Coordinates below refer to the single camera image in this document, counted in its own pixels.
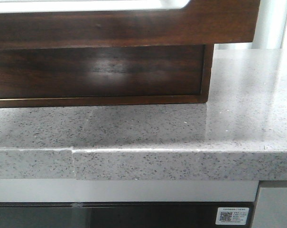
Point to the dark wooden drawer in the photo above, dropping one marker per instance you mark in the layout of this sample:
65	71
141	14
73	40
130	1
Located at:
199	22
98	73

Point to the white plastic drawer handle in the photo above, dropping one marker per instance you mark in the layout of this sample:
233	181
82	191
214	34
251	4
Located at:
27	6

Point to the dark wooden drawer cabinet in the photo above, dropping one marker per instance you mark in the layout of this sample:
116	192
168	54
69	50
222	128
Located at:
207	76

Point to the white QR code sticker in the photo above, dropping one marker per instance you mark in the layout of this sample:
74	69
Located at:
231	216

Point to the grey cabinet door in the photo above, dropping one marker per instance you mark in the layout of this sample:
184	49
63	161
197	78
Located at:
271	205

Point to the black glass appliance front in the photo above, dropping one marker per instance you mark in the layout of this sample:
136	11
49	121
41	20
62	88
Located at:
117	215

